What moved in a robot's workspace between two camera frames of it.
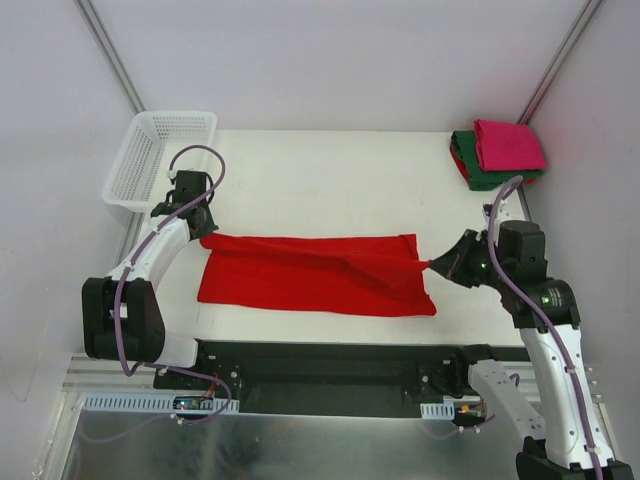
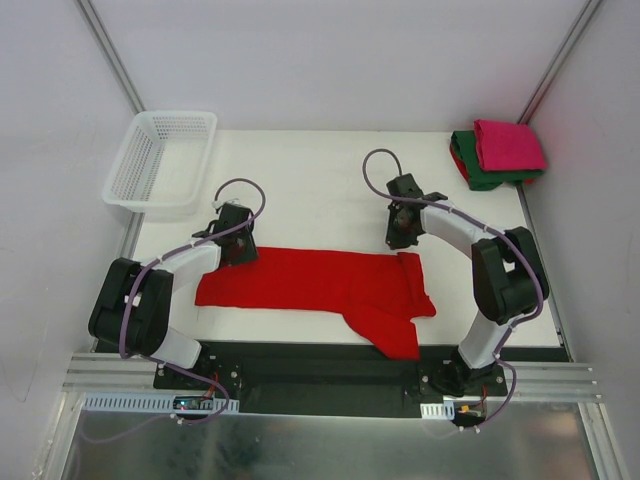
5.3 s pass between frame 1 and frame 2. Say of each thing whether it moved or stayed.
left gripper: moved
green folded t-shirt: stayed
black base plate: stayed
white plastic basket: stayed
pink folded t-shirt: stayed
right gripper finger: moved
